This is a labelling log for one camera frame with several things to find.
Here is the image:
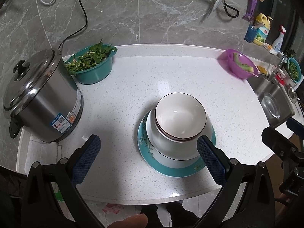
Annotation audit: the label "teal plastic basin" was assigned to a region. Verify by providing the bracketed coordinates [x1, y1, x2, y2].
[64, 44, 117, 85]

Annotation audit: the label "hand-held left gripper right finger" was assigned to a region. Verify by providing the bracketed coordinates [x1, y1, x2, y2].
[192, 135, 276, 228]

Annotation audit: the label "packaged yellow sponge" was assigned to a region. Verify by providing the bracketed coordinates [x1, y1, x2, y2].
[268, 44, 281, 55]

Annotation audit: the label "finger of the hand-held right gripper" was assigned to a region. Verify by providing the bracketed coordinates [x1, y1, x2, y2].
[286, 117, 304, 138]
[261, 126, 300, 158]

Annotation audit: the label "leafy greens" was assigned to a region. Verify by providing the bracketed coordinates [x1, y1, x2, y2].
[65, 39, 117, 75]
[288, 61, 300, 80]

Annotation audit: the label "stainless steel rice cooker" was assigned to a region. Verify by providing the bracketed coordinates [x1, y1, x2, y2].
[3, 48, 84, 143]

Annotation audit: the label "stainless steel sink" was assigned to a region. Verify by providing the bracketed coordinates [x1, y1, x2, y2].
[247, 75, 304, 129]

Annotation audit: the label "small teal basin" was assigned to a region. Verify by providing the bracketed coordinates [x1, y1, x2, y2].
[286, 57, 302, 83]

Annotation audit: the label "shiny steel utensil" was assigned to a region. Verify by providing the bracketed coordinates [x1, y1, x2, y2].
[287, 87, 301, 104]

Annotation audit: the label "clear glass bowl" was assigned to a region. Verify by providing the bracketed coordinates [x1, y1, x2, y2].
[261, 95, 282, 119]

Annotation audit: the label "grey rimmed plate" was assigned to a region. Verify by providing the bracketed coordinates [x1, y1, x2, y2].
[148, 145, 206, 170]

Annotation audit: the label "person's left hand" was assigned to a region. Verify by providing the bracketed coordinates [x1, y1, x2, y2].
[113, 214, 148, 228]

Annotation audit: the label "person's dark pants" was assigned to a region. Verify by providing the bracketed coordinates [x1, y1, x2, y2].
[140, 201, 199, 228]

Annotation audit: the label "pale green gourd piece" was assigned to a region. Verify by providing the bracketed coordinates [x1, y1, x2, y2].
[239, 60, 254, 74]

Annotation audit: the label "white spray bottle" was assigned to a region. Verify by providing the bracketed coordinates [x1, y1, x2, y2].
[272, 26, 287, 52]

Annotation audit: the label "large white bowl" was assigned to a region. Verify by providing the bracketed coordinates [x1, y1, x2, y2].
[146, 109, 213, 160]

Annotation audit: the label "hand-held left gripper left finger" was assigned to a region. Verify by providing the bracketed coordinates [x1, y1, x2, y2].
[21, 135, 105, 228]

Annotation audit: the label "blue utensil cup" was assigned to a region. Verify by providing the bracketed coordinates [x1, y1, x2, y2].
[245, 24, 257, 44]

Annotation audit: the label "yellow detergent bottle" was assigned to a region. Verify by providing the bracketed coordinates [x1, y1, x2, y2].
[253, 13, 273, 46]

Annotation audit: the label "chrome faucet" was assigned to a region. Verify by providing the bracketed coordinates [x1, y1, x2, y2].
[268, 52, 288, 83]

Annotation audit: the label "black power cable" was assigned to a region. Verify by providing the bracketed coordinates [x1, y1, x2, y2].
[57, 0, 88, 50]

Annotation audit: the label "teal floral plate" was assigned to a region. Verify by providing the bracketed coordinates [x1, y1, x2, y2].
[138, 113, 216, 178]

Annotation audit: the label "purple plastic basin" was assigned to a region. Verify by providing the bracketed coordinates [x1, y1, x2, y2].
[218, 49, 259, 80]

